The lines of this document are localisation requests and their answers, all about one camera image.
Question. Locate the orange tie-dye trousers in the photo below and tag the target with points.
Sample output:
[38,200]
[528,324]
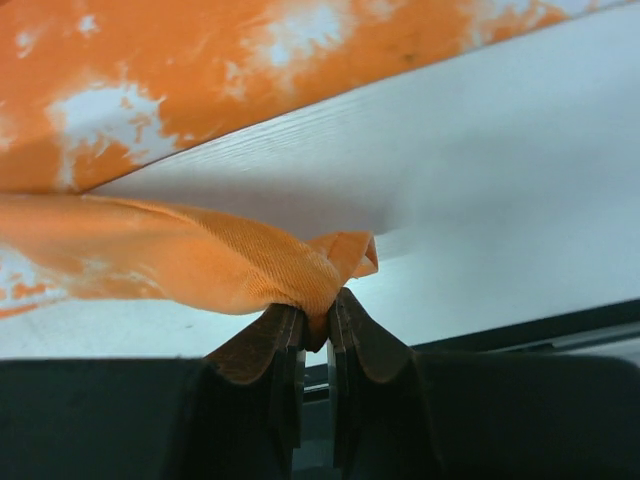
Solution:
[95,90]

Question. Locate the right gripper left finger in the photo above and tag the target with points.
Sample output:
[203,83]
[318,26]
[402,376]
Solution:
[234,414]

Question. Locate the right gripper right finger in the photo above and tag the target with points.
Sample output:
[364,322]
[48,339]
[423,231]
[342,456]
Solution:
[404,414]

